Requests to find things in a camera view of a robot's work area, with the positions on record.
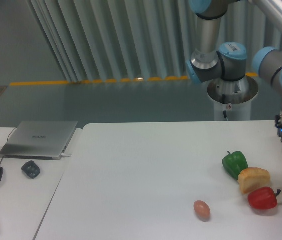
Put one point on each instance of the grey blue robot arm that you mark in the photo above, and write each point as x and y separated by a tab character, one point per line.
224	66

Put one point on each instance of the red bell pepper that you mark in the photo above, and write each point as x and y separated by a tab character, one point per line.
264	198

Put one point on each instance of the green bell pepper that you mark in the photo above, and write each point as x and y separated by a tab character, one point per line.
234	163

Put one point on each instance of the bread loaf piece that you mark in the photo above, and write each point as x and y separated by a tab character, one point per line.
253	178

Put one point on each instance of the brown egg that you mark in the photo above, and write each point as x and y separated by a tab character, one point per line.
202	210

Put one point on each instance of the white pleated curtain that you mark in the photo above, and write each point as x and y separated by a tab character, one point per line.
113	40

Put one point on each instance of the dark grey plastic adapter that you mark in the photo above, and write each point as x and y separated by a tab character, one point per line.
31	169

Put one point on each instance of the silver closed laptop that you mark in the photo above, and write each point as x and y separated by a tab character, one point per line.
43	140

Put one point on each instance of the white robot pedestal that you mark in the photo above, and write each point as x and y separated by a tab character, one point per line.
232	101

